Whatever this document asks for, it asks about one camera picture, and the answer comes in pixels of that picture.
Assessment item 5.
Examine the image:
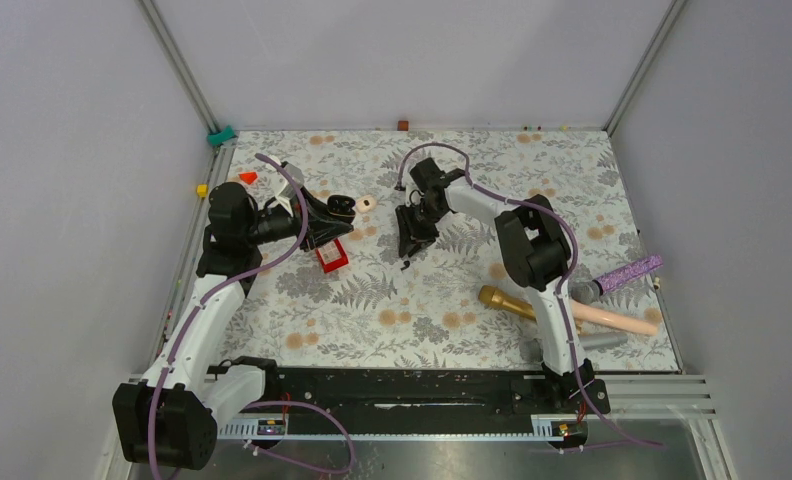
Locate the gold microphone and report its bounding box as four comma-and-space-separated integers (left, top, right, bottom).
478, 285, 536, 322

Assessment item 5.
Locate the pink earbud charging case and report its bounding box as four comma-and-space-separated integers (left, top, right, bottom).
355, 195, 377, 214

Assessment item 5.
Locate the red triangular block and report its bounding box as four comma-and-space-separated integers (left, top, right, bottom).
238, 171, 258, 185

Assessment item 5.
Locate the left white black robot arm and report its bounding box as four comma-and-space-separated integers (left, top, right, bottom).
112, 182, 356, 470

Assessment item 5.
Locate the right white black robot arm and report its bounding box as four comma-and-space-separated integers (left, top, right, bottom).
395, 158, 610, 416

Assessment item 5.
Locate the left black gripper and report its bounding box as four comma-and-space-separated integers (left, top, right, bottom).
244, 186, 354, 251

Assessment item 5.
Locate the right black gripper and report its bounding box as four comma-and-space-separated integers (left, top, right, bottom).
396, 200, 448, 257

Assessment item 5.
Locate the black earbud case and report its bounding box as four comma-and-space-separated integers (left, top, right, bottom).
326, 194, 356, 224

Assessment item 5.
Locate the teal block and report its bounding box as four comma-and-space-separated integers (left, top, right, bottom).
206, 126, 237, 147

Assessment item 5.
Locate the grey microphone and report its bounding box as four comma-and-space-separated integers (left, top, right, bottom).
519, 332, 629, 364

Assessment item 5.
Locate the purple glitter microphone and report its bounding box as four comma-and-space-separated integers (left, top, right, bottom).
569, 255, 664, 305

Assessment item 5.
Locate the pink microphone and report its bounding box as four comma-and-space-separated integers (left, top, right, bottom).
570, 300, 658, 336

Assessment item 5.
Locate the red box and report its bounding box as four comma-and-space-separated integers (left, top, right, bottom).
315, 239, 349, 274

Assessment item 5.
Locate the floral table mat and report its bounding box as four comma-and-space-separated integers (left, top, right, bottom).
210, 131, 645, 369

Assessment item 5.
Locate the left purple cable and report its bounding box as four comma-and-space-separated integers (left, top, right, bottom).
146, 152, 358, 480

